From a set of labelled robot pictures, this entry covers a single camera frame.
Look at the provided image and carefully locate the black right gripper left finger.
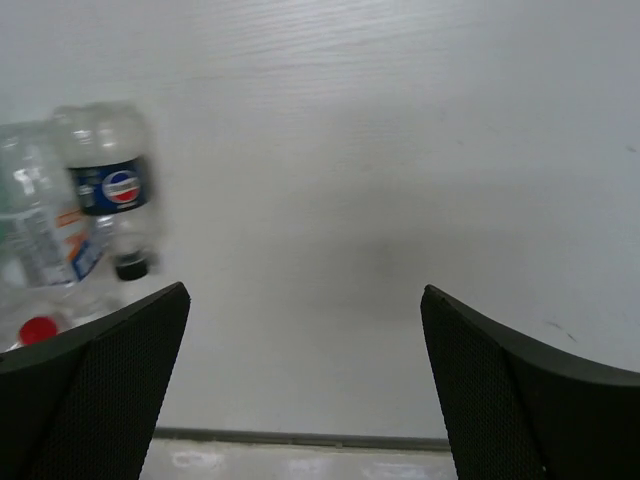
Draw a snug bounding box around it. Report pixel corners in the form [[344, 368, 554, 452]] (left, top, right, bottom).
[[1, 282, 190, 479]]

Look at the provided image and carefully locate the clear red cap bottle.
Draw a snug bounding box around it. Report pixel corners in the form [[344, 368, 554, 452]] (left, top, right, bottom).
[[1, 121, 122, 351]]

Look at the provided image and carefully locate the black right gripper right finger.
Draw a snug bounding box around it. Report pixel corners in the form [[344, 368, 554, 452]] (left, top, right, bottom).
[[420, 285, 639, 480]]

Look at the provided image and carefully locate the clear Pepsi label bottle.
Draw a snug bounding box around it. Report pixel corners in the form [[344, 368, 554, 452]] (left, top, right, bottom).
[[51, 101, 157, 281]]

